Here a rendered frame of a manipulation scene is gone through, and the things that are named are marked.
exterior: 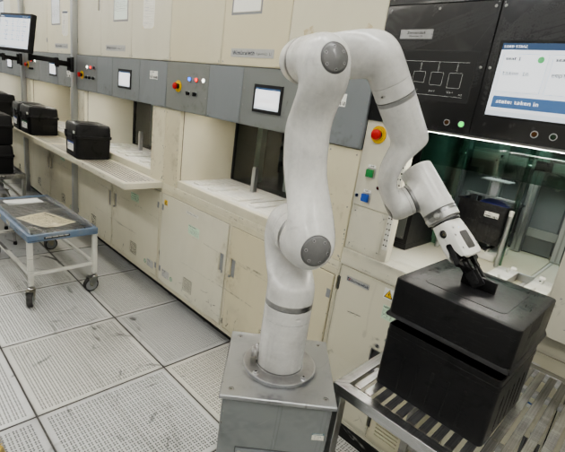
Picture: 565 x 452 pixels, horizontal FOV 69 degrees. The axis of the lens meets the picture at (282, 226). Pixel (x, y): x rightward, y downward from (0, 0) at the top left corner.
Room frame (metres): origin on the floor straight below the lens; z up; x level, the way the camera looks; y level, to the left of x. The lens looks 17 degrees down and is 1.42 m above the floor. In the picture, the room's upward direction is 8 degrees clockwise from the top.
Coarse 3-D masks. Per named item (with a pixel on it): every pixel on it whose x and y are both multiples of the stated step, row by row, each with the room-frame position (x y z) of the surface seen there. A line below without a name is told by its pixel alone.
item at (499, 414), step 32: (384, 352) 0.93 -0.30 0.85; (416, 352) 0.87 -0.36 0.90; (448, 352) 1.08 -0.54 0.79; (384, 384) 0.91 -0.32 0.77; (416, 384) 0.86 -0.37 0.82; (448, 384) 0.81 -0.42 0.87; (480, 384) 0.77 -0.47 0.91; (512, 384) 0.83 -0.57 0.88; (448, 416) 0.80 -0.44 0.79; (480, 416) 0.76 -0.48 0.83
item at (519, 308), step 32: (416, 288) 0.90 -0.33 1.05; (448, 288) 0.91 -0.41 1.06; (480, 288) 0.93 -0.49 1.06; (512, 288) 0.97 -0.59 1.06; (416, 320) 0.88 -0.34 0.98; (448, 320) 0.83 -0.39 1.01; (480, 320) 0.79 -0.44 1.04; (512, 320) 0.79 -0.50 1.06; (544, 320) 0.89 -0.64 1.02; (480, 352) 0.78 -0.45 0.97; (512, 352) 0.74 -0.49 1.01
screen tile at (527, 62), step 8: (504, 56) 1.37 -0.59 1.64; (512, 56) 1.36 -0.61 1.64; (520, 56) 1.34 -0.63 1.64; (528, 56) 1.33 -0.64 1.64; (536, 56) 1.31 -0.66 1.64; (504, 64) 1.37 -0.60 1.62; (512, 64) 1.35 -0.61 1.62; (520, 64) 1.34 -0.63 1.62; (528, 64) 1.32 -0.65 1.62; (536, 64) 1.31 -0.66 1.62; (544, 64) 1.30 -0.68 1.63; (536, 72) 1.31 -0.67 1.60; (544, 72) 1.29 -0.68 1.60; (504, 80) 1.36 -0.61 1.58; (512, 80) 1.35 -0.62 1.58; (520, 80) 1.33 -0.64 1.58; (528, 80) 1.32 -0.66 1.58; (536, 80) 1.30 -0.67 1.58; (496, 88) 1.37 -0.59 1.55; (504, 88) 1.36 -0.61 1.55; (512, 88) 1.34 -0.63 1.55; (520, 88) 1.33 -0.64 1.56; (528, 88) 1.31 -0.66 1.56; (536, 88) 1.30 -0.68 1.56
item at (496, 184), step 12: (492, 180) 1.87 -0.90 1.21; (504, 180) 1.90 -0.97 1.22; (468, 192) 1.97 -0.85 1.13; (492, 192) 1.89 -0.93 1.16; (468, 204) 1.87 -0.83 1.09; (480, 204) 1.83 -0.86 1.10; (492, 204) 1.80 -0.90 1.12; (468, 216) 1.86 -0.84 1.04; (480, 216) 1.82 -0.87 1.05; (492, 216) 1.79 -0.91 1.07; (504, 216) 1.76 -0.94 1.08; (468, 228) 1.85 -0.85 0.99; (480, 228) 1.81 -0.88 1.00; (492, 228) 1.78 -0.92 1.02; (504, 228) 1.77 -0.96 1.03; (480, 240) 1.80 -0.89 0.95; (492, 240) 1.77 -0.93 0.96
